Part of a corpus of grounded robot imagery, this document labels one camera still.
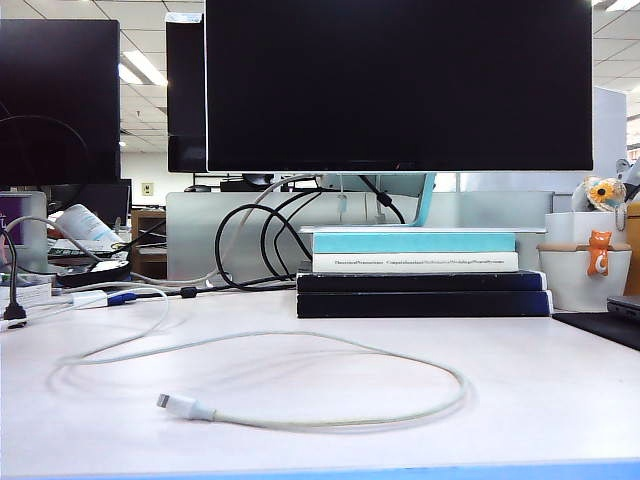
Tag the teal book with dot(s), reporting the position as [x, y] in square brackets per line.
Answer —
[412, 242]

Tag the white book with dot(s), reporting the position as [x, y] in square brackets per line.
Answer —
[412, 262]

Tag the silver teal monitor stand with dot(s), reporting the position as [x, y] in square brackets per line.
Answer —
[421, 205]

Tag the dark navy book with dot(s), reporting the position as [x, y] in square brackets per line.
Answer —
[422, 281]
[422, 304]

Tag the wooden shelf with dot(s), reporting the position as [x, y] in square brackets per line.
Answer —
[149, 250]

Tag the large black computer monitor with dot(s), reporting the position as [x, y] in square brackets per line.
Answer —
[400, 85]

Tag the black rear monitor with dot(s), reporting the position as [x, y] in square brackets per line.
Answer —
[185, 90]

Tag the dark background monitor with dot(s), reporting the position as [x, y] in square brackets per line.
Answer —
[106, 200]

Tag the black round dish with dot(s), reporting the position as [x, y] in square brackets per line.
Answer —
[92, 276]

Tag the rolled white teal paper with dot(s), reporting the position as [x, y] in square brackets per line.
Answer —
[89, 222]

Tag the white VGA adapter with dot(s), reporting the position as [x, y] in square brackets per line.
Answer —
[90, 300]

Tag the ceiling light panel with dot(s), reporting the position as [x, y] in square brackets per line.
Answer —
[142, 67]

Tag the stack of magazines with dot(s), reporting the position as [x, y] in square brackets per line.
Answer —
[71, 247]

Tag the white cup wooden rim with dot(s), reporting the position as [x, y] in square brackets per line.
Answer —
[567, 280]

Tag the orange cat figurine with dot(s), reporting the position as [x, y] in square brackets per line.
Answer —
[599, 256]

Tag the plush toy with sunflower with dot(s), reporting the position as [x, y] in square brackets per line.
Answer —
[604, 192]

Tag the silver display purple screen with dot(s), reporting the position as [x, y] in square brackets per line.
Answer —
[31, 240]

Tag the black mouse pad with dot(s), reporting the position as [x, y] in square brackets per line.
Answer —
[602, 328]

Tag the black side monitor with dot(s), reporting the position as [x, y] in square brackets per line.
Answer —
[57, 100]

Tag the white partition panel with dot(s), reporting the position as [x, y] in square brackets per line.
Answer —
[610, 130]

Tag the dark gray laptop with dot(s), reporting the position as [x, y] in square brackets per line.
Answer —
[625, 306]

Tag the brown cardboard box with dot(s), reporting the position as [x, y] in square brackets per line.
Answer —
[633, 250]

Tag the gray blue plush toy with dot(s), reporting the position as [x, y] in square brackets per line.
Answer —
[630, 175]

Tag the yellow wall plate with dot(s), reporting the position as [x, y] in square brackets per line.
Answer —
[147, 188]

